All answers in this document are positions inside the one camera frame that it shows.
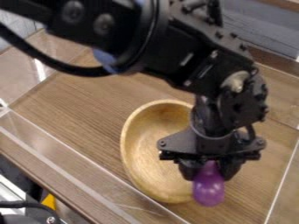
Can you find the purple toy eggplant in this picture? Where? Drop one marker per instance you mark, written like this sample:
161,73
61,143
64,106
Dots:
208,185

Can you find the clear acrylic tray walls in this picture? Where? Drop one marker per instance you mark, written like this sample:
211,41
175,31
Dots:
84,110

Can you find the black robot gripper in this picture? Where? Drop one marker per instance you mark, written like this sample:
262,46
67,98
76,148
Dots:
190,147

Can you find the black device with yellow label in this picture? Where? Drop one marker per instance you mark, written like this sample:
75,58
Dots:
36,213

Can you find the brown wooden bowl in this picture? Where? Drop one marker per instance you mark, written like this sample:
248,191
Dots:
156,178

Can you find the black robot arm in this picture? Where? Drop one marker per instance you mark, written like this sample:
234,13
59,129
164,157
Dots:
171,39

